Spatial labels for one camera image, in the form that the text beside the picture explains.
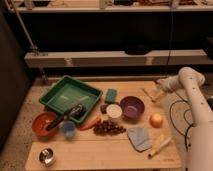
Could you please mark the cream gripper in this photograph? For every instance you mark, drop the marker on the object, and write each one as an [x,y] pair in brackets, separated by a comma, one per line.
[161,90]

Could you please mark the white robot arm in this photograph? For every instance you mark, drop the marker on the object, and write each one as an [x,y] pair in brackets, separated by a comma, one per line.
[200,154]

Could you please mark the purple bowl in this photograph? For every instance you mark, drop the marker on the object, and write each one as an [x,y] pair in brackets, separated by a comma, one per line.
[132,107]

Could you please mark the red bowl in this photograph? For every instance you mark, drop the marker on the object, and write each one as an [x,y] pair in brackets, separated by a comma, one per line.
[41,122]

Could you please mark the orange fruit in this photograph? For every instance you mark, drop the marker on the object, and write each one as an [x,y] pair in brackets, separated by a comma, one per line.
[156,120]

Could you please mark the black object on shelf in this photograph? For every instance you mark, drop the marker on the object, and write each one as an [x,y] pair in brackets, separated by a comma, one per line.
[137,48]

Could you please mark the teal sponge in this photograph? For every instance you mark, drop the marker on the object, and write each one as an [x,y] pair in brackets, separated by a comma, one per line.
[111,95]

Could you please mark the blue grey cloth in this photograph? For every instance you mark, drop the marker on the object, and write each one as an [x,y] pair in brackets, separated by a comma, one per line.
[139,138]

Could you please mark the white cup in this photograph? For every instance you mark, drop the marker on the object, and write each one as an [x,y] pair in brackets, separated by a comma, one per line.
[114,111]

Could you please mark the small dark green object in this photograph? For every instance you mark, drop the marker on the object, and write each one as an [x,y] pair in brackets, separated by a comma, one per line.
[103,108]

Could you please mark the bunch of dark grapes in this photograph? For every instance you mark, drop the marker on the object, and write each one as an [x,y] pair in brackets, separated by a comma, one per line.
[108,128]

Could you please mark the orange carrot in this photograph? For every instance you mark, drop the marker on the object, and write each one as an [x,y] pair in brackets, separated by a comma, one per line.
[90,124]

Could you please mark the green plastic tray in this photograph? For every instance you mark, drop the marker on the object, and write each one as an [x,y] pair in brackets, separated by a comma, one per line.
[67,93]

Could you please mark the blue plastic cup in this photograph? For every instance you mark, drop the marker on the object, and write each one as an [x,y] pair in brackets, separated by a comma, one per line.
[68,129]

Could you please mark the white metal shelf rack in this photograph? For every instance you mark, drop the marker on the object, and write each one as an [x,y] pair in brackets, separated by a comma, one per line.
[90,37]

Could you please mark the small metal cup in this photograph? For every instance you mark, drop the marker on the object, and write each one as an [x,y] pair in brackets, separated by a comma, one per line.
[46,157]

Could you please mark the yellow handled brush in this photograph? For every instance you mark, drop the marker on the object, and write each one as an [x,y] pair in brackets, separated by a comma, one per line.
[158,145]

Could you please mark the black handled scoop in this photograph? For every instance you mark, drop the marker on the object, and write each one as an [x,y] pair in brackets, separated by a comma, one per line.
[74,111]

